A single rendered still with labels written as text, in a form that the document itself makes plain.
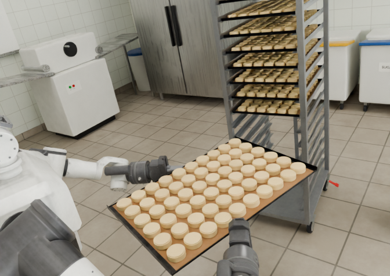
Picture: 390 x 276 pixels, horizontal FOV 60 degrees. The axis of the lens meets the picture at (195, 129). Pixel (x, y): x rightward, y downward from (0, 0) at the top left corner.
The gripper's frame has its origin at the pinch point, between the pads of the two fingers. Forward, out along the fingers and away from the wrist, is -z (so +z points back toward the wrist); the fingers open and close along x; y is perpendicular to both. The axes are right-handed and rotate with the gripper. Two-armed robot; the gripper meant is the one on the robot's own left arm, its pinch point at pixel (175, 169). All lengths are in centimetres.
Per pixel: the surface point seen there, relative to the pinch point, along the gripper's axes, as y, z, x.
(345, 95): 256, -127, -82
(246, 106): 87, -26, -13
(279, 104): 86, -46, -14
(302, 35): 64, -57, 30
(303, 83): 64, -57, 5
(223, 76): 82, -15, 9
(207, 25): 303, 16, 5
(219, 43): 82, -16, 28
